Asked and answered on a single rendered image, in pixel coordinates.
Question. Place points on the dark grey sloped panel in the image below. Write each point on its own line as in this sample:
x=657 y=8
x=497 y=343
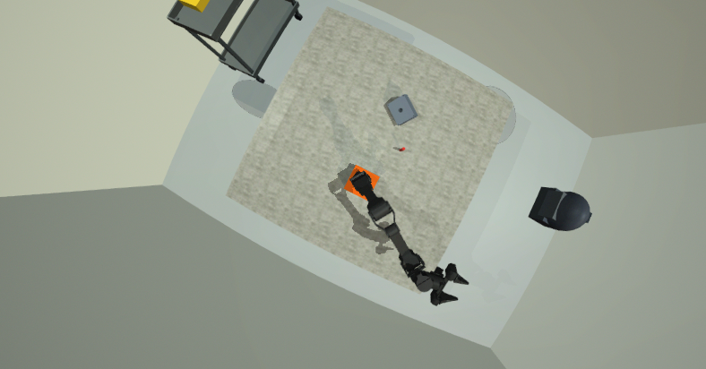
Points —
x=402 y=109

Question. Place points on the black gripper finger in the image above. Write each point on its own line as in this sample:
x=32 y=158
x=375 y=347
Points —
x=459 y=279
x=447 y=298

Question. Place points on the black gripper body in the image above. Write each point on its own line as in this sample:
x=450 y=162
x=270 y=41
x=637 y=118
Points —
x=440 y=282

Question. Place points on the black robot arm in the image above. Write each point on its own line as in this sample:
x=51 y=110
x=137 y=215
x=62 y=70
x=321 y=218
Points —
x=379 y=208

